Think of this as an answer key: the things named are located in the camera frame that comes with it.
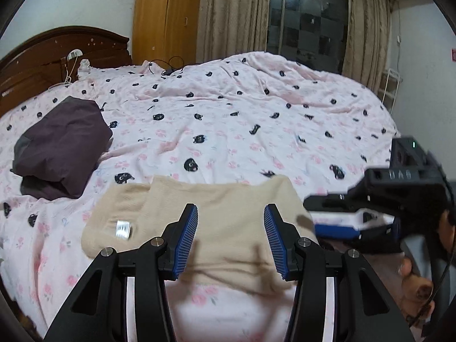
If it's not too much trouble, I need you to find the dark purple folded garment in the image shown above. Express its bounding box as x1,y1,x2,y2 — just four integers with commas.
11,96,114,199

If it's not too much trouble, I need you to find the wooden headboard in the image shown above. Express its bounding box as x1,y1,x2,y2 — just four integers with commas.
0,26,133,118

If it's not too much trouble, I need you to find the black cable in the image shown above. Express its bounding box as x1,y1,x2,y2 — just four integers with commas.
148,56,186,77

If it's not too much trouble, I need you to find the wooden wardrobe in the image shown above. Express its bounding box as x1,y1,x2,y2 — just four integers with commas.
132,0,202,70

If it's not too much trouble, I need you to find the person's right hand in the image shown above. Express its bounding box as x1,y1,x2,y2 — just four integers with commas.
400,256,438,316

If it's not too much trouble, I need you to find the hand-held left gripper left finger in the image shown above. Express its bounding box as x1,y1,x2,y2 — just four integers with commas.
43,203,199,342

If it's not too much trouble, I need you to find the white shelf rack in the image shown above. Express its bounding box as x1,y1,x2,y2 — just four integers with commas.
378,68,403,115

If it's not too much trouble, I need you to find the dark window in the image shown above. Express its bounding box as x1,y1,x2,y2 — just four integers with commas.
265,0,350,75

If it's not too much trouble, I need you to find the pink cat print duvet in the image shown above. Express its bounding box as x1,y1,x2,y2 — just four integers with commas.
0,50,401,342

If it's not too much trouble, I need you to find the beige curtain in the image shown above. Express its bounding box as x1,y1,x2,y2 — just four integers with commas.
342,0,392,95
194,0,271,66

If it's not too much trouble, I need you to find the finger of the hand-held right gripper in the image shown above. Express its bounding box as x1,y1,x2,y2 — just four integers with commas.
304,194,360,212
315,221,403,253

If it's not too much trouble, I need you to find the beige knit sweater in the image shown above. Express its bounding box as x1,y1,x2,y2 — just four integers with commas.
81,174,316,294

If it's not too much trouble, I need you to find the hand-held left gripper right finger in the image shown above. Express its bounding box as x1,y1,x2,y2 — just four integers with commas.
263,203,416,342

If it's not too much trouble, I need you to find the white round device with cable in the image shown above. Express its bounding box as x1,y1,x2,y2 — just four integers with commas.
64,50,83,84

